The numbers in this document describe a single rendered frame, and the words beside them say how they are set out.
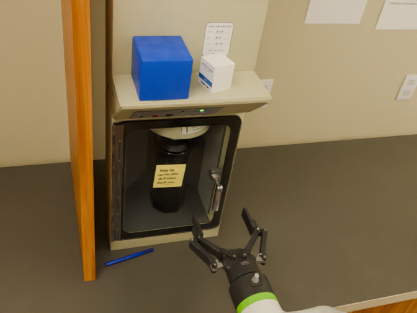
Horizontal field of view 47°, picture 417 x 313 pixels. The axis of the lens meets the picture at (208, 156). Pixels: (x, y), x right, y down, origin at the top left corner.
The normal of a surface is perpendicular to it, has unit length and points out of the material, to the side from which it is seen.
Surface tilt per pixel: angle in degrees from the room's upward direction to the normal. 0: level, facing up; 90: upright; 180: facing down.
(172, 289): 0
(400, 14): 90
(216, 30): 90
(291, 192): 0
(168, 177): 90
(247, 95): 0
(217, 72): 90
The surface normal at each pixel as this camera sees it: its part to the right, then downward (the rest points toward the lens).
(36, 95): 0.28, 0.64
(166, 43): 0.14, -0.76
